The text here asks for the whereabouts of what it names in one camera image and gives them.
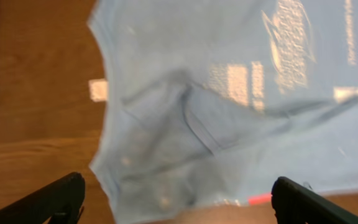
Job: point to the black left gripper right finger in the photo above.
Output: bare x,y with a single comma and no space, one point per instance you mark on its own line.
295,204

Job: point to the light blue printed t-shirt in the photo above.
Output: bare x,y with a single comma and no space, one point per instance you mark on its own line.
210,101

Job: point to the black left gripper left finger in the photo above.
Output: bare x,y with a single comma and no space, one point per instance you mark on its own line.
58,202

